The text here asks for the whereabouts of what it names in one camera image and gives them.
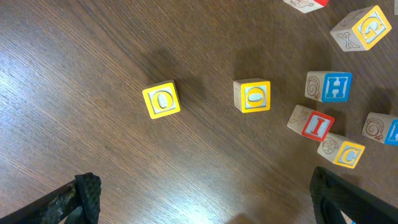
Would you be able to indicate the red A block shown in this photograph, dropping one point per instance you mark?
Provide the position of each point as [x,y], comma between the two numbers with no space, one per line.
[306,6]

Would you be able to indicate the blue H block left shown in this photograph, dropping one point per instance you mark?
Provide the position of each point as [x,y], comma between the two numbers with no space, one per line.
[328,86]

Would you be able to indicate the yellow C block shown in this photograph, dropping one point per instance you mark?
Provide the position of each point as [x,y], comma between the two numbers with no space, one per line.
[340,150]

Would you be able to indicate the yellow G block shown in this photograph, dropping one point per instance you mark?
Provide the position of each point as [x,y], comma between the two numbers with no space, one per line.
[361,30]

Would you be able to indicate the yellow o block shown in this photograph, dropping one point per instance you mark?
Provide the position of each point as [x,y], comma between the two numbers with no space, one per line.
[252,95]
[161,99]

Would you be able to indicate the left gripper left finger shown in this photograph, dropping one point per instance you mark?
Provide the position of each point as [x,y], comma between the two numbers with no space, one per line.
[75,202]

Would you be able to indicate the yellow O block lower left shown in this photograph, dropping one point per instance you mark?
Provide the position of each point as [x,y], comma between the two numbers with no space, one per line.
[161,99]

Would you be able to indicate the red I block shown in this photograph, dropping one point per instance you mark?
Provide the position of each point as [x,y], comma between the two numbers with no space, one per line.
[310,123]

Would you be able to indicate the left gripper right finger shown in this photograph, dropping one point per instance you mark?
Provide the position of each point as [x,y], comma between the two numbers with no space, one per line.
[334,197]

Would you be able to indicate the blue h block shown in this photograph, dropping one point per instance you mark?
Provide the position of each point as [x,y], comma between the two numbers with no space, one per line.
[381,127]
[328,86]

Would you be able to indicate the blue H block centre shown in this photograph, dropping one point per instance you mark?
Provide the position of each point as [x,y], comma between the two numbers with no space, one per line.
[381,127]

